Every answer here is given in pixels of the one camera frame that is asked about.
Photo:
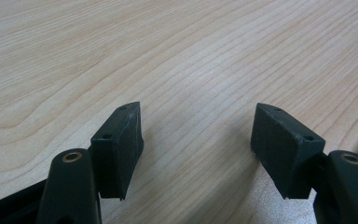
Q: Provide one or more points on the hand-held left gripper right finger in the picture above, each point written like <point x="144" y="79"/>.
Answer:
<point x="284" y="152"/>

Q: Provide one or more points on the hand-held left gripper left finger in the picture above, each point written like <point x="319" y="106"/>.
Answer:
<point x="115" y="155"/>

